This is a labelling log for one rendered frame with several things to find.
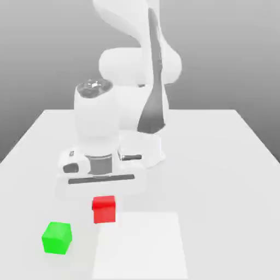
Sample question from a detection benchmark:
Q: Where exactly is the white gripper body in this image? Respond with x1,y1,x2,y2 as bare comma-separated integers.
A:
54,166,148,200

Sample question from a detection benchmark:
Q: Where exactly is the small red cube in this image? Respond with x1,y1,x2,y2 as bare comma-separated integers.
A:
91,195,116,224

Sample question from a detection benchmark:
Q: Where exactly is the small green cube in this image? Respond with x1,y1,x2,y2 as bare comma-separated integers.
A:
41,221,73,255

